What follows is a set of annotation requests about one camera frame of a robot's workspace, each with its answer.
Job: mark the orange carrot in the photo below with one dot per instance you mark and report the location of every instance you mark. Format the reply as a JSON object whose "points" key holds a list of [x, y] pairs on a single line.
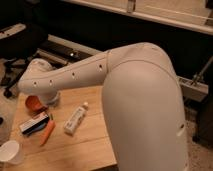
{"points": [[48, 130]]}

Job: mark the long white metal rail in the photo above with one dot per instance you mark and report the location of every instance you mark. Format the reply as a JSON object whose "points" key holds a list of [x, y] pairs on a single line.
{"points": [[61, 51]]}

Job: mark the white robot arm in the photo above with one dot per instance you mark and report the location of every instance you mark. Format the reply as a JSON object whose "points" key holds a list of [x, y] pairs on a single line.
{"points": [[141, 98]]}

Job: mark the red-brown bowl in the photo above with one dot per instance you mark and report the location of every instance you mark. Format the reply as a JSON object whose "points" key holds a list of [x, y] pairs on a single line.
{"points": [[34, 105]]}

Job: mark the black office chair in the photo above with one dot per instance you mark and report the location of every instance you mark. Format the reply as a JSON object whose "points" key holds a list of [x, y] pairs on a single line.
{"points": [[17, 44]]}

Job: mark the white plastic bottle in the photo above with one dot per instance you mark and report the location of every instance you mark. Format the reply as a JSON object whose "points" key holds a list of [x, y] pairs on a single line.
{"points": [[75, 119]]}

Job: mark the white paper cup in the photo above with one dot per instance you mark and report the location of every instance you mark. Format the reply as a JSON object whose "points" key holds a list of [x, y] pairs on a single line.
{"points": [[11, 152]]}

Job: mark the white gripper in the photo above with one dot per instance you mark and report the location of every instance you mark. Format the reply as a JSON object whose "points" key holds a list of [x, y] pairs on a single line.
{"points": [[50, 98]]}

